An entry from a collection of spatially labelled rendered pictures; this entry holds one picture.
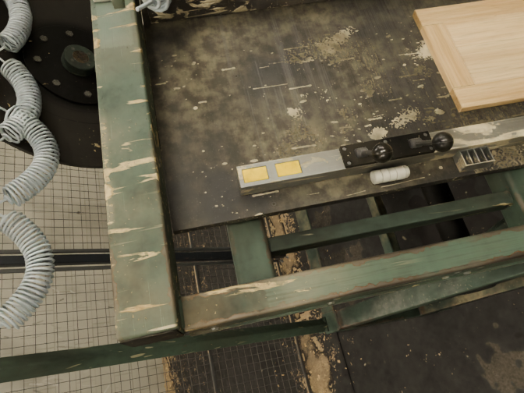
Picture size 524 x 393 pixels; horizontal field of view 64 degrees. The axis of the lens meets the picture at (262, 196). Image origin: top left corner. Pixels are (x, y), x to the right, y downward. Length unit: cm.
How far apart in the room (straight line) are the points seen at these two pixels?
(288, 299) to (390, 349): 205
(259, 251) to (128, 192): 29
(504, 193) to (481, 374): 153
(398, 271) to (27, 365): 85
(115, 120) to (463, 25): 89
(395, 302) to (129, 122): 122
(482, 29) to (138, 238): 99
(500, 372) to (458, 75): 166
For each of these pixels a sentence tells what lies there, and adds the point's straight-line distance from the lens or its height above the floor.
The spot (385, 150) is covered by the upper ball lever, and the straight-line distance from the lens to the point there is 78.
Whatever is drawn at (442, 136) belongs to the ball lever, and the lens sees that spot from 84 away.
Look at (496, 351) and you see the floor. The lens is 244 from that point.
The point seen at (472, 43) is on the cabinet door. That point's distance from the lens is 123.
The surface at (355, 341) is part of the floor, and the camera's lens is 294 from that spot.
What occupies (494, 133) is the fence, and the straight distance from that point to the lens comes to 105.
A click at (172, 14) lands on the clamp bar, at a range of 115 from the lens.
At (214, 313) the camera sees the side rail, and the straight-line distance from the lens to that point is 76.
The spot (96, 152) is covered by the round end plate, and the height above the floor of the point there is 181.
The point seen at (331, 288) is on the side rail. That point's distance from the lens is 78.
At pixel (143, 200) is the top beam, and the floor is 189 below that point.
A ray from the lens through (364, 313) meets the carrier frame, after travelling 181.
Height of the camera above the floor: 216
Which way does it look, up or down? 36 degrees down
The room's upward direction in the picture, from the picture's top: 86 degrees counter-clockwise
